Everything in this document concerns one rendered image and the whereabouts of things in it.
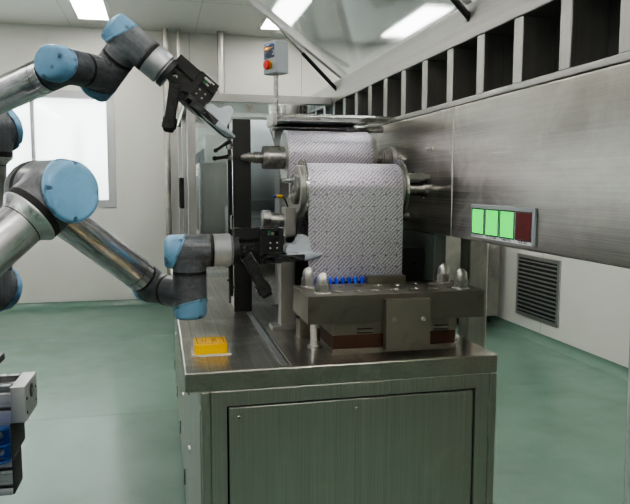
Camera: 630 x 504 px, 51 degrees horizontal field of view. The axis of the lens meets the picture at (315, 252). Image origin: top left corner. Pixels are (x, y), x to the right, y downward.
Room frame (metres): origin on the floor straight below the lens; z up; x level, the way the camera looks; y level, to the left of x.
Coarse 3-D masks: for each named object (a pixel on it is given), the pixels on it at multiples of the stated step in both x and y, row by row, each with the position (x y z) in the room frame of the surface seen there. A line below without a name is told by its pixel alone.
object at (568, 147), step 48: (528, 96) 1.23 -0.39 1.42; (576, 96) 1.09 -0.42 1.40; (624, 96) 0.98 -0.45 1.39; (384, 144) 2.01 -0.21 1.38; (432, 144) 1.66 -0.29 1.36; (480, 144) 1.41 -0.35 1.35; (528, 144) 1.23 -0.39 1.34; (576, 144) 1.09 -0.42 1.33; (624, 144) 0.97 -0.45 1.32; (432, 192) 1.65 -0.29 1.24; (480, 192) 1.40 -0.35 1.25; (528, 192) 1.22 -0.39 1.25; (576, 192) 1.08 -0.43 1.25; (624, 192) 0.97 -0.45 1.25; (480, 240) 1.40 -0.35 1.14; (576, 240) 1.07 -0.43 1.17; (624, 240) 0.96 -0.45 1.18
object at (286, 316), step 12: (276, 216) 1.62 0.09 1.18; (288, 216) 1.62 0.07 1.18; (288, 228) 1.62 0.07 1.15; (288, 240) 1.62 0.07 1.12; (288, 264) 1.63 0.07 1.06; (288, 276) 1.63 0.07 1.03; (288, 288) 1.63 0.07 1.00; (288, 300) 1.63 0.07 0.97; (288, 312) 1.63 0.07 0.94; (276, 324) 1.63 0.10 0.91; (288, 324) 1.63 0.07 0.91
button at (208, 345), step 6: (198, 342) 1.39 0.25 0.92; (204, 342) 1.39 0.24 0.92; (210, 342) 1.39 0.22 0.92; (216, 342) 1.39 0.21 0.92; (222, 342) 1.39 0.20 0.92; (198, 348) 1.37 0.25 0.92; (204, 348) 1.37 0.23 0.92; (210, 348) 1.37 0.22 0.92; (216, 348) 1.37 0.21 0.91; (222, 348) 1.38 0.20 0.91; (198, 354) 1.37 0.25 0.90; (204, 354) 1.37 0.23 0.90
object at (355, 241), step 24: (312, 216) 1.56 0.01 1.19; (336, 216) 1.57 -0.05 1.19; (360, 216) 1.58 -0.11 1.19; (384, 216) 1.60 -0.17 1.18; (312, 240) 1.56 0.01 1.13; (336, 240) 1.57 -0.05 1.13; (360, 240) 1.58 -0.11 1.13; (384, 240) 1.60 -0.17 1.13; (312, 264) 1.56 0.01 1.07; (336, 264) 1.57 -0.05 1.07; (360, 264) 1.58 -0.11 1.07; (384, 264) 1.60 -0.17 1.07
